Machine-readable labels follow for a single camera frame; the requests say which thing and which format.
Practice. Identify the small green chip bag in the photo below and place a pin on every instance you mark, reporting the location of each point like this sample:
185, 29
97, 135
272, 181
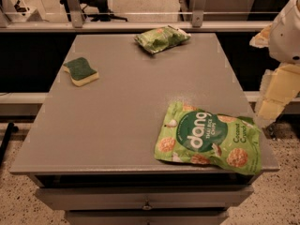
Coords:
162, 38

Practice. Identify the green and yellow sponge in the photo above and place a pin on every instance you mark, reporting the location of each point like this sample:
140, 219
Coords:
80, 71

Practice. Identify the upper grey drawer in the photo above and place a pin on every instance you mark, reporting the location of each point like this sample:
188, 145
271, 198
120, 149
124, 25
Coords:
142, 198

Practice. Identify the grey drawer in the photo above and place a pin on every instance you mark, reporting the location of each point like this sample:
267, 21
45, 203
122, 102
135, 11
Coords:
161, 217
142, 198

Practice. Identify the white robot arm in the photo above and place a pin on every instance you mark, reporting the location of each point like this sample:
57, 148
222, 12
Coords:
296, 3

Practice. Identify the lower grey drawer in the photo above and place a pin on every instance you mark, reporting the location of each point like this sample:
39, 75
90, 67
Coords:
161, 217

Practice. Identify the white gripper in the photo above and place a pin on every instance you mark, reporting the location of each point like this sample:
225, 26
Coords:
286, 37

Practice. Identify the grey metal railing frame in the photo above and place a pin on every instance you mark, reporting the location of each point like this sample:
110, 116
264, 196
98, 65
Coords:
72, 16

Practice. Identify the grey drawer cabinet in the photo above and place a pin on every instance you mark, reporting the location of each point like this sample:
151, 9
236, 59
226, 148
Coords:
103, 134

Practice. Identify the large green Dang chip bag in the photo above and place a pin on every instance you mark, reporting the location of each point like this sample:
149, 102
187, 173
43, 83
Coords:
194, 136

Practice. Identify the black pole on floor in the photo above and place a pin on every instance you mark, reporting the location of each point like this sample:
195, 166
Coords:
11, 127

